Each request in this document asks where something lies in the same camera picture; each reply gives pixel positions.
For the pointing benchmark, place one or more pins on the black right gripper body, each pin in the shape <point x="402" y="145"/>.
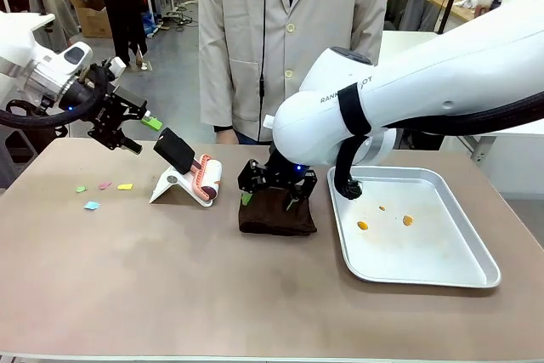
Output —
<point x="276" y="174"/>

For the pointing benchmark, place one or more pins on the small wooden side table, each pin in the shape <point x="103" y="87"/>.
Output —
<point x="450" y="7"/>

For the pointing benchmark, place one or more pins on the black hand wheel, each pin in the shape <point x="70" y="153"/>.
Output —
<point x="19" y="109"/>

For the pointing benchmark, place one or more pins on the blue paper scrap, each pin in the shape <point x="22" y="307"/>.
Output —
<point x="91" y="205"/>

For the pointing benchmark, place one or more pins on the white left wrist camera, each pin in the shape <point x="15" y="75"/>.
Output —
<point x="115" y="67"/>

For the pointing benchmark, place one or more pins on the brown cloth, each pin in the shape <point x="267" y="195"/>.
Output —
<point x="276" y="220"/>

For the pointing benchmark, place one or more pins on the pink paper scrap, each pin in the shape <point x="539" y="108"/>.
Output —
<point x="105" y="185"/>

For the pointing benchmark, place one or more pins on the tall orange sauce stain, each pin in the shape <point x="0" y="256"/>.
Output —
<point x="408" y="220"/>

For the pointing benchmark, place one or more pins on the yellow paper scrap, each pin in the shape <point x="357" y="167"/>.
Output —
<point x="125" y="186"/>

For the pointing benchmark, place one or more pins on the person's right hand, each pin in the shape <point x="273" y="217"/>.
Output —
<point x="225" y="137"/>

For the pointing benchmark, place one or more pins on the green paper scrap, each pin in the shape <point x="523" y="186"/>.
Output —
<point x="81" y="189"/>

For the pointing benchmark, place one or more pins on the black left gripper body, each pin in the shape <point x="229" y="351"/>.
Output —
<point x="106" y="112"/>

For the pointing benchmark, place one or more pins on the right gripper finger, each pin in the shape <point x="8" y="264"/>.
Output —
<point x="304" y="188"/>
<point x="248" y="180"/>

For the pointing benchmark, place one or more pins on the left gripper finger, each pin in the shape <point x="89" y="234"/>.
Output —
<point x="126" y="143"/>
<point x="138" y="107"/>

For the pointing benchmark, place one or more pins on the white paper sheet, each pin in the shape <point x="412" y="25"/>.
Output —
<point x="168" y="191"/>

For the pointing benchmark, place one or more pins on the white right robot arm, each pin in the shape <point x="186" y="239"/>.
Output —
<point x="425" y="78"/>

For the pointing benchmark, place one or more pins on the person in beige skirt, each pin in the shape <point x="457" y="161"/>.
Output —
<point x="51" y="10"/>

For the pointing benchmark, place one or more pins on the person in beige coat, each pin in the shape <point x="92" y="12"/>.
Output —
<point x="238" y="40"/>

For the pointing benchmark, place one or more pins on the cardboard box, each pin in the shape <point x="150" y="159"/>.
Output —
<point x="95" y="23"/>

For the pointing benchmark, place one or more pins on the silver metal tray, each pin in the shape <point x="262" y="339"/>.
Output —
<point x="425" y="252"/>

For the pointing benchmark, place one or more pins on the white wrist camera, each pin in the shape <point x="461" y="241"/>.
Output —
<point x="115" y="67"/>
<point x="269" y="122"/>

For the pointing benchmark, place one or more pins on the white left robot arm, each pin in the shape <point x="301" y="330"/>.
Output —
<point x="19" y="42"/>

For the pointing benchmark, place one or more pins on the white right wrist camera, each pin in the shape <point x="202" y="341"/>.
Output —
<point x="269" y="122"/>

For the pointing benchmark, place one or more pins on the blue bag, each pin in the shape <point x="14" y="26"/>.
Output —
<point x="149" y="25"/>

